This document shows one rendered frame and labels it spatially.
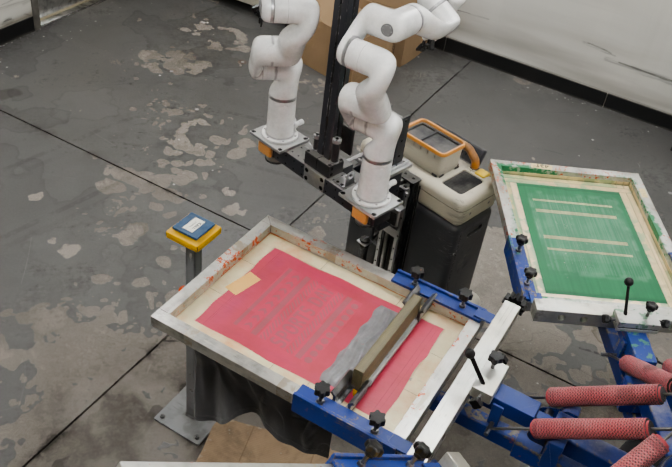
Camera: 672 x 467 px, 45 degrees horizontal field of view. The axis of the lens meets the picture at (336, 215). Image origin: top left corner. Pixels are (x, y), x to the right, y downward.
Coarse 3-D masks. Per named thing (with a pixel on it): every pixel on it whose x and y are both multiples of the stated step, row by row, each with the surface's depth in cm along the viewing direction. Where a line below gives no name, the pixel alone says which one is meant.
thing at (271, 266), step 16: (272, 256) 261; (288, 256) 262; (256, 272) 254; (272, 272) 255; (304, 272) 257; (320, 272) 257; (256, 288) 248; (336, 288) 252; (352, 288) 253; (368, 304) 248; (384, 304) 249; (352, 320) 242; (352, 336) 237; (416, 336) 240; (432, 336) 241; (400, 352) 234; (416, 352) 235
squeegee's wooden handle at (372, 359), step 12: (408, 300) 237; (420, 300) 238; (408, 312) 232; (396, 324) 228; (408, 324) 236; (384, 336) 224; (396, 336) 229; (372, 348) 220; (384, 348) 222; (372, 360) 217; (360, 372) 213; (372, 372) 221; (360, 384) 216
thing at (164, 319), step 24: (240, 240) 260; (288, 240) 267; (312, 240) 264; (216, 264) 250; (336, 264) 261; (360, 264) 257; (192, 288) 241; (168, 312) 232; (456, 312) 245; (192, 336) 226; (216, 360) 224; (240, 360) 221; (456, 360) 229; (264, 384) 218; (288, 384) 216; (432, 384) 222; (408, 432) 208
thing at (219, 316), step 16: (224, 304) 242; (240, 304) 242; (208, 320) 236; (224, 320) 237; (240, 336) 232; (256, 336) 233; (336, 336) 236; (256, 352) 228; (272, 352) 229; (336, 352) 232; (288, 368) 225; (304, 368) 226; (320, 368) 226; (384, 368) 229; (400, 368) 230; (384, 384) 224; (400, 384) 225; (368, 400) 219; (384, 400) 220
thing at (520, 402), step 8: (504, 392) 215; (512, 392) 216; (496, 400) 214; (504, 400) 213; (512, 400) 214; (520, 400) 214; (528, 400) 214; (536, 400) 215; (488, 408) 217; (504, 408) 214; (512, 408) 212; (520, 408) 212; (528, 408) 212; (536, 408) 212; (504, 416) 215; (512, 416) 214; (520, 416) 212; (528, 416) 211; (520, 424) 214; (528, 424) 212
